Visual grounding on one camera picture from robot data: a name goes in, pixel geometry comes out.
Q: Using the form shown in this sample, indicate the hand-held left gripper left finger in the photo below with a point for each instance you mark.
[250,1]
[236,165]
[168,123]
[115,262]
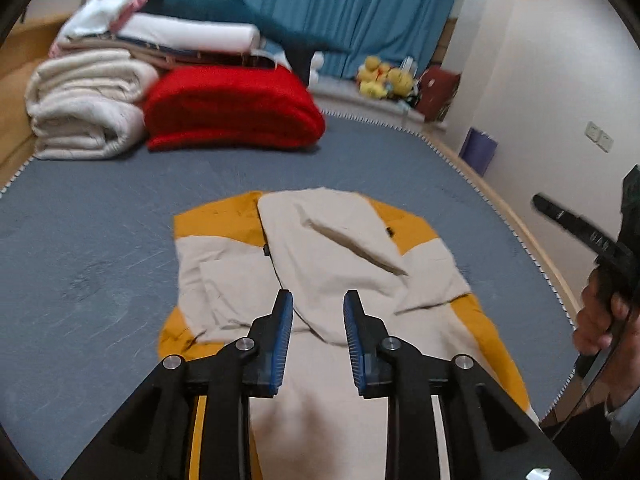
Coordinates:
[282,340]

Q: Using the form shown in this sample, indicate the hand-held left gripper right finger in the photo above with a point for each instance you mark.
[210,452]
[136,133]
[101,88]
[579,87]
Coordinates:
[354,345]

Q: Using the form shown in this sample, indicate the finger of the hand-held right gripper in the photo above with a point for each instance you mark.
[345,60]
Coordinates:
[575,225]

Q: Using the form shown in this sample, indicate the beige and mustard hooded jacket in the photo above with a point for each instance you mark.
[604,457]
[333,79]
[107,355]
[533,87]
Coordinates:
[325,240]

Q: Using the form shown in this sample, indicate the person's right forearm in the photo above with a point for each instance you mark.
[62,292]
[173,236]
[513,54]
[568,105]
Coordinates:
[626,410]

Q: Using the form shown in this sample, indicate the white and pink folded clothes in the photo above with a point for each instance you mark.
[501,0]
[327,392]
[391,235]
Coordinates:
[95,15]

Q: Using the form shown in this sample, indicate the person's right hand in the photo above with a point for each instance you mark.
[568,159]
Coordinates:
[595,320]

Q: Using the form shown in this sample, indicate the dark red cushion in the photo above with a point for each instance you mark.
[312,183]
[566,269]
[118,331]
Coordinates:
[440,92]

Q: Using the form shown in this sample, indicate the yellow plush toy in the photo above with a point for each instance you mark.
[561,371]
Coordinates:
[400,81]
[372,77]

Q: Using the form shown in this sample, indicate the red folded blanket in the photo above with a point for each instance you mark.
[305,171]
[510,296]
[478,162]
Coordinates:
[230,105]

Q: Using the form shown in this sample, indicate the white window ledge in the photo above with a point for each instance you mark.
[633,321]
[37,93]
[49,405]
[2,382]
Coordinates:
[360,102]

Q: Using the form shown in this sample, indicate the dark-trimmed folded cloth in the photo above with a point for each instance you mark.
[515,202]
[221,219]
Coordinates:
[200,57]

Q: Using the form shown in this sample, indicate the cream folded fleece blanket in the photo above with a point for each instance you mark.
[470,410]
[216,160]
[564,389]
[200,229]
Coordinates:
[85,105]

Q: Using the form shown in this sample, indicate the blue curtain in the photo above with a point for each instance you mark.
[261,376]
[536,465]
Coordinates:
[350,10]

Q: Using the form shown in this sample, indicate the white folded quilt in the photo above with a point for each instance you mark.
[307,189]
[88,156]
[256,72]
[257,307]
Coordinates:
[190,32]

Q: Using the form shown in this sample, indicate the dark teal garment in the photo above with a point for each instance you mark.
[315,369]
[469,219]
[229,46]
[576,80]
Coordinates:
[220,10]

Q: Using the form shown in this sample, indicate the white wall socket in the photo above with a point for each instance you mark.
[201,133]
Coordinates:
[599,136]

